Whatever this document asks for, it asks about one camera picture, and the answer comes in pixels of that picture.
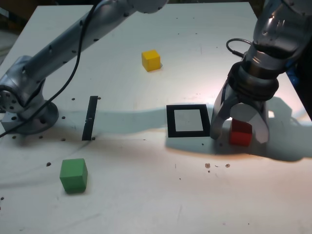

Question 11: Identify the blue object beside table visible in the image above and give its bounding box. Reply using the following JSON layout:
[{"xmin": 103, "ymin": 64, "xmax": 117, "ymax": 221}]
[{"xmin": 288, "ymin": 68, "xmax": 299, "ymax": 86}]

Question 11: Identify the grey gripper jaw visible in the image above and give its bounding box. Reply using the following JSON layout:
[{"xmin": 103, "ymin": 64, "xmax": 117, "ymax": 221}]
[
  {"xmin": 210, "ymin": 82, "xmax": 239, "ymax": 141},
  {"xmin": 231, "ymin": 102, "xmax": 270, "ymax": 144}
]

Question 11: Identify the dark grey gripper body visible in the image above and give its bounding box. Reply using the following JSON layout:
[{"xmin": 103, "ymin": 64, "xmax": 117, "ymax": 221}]
[{"xmin": 233, "ymin": 95, "xmax": 269, "ymax": 113}]

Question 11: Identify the red cube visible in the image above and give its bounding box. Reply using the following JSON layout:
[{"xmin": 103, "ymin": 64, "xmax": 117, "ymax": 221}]
[{"xmin": 229, "ymin": 118, "xmax": 253, "ymax": 147}]

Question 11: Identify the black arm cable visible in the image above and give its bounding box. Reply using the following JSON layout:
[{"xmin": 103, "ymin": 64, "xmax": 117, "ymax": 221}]
[{"xmin": 0, "ymin": 0, "xmax": 254, "ymax": 137}]

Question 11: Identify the green cube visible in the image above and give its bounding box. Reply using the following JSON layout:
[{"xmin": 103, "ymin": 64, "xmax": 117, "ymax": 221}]
[{"xmin": 59, "ymin": 158, "xmax": 88, "ymax": 195}]

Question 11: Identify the yellow cube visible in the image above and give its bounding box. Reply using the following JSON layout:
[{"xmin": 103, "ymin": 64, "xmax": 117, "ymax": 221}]
[{"xmin": 141, "ymin": 49, "xmax": 161, "ymax": 73}]

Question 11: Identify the black tape strip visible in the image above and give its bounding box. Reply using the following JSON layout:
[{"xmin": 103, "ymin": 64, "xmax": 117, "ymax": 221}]
[{"xmin": 82, "ymin": 96, "xmax": 98, "ymax": 141}]

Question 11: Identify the black tape square outline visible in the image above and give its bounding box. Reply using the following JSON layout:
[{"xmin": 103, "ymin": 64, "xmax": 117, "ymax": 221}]
[{"xmin": 166, "ymin": 104, "xmax": 212, "ymax": 138}]

